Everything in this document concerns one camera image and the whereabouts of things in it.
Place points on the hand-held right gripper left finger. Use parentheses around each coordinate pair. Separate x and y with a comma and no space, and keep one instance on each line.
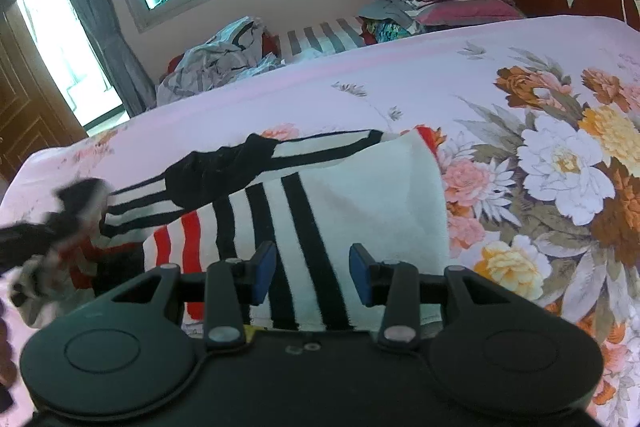
(263,274)

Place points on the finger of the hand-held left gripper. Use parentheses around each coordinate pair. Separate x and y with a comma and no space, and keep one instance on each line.
(80,199)

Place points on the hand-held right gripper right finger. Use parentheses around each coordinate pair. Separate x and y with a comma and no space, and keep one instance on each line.
(359,277)

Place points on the striped black red white garment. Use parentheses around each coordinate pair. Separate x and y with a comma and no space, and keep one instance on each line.
(380,207)

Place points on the crumpled grey clothes pile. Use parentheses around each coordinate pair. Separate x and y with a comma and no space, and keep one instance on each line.
(215,62)

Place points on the brown wooden door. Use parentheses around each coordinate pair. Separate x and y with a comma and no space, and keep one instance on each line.
(30,117)

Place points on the pink floral bed sheet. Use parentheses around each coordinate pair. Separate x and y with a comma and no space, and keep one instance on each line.
(450,77)

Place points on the grey white striped cushion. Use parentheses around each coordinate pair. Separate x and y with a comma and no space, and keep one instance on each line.
(320,34)

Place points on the colourful patterned cloth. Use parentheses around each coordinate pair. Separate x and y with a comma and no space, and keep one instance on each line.
(387,32)

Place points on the stack of folded bedding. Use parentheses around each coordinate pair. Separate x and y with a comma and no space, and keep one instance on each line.
(450,2)

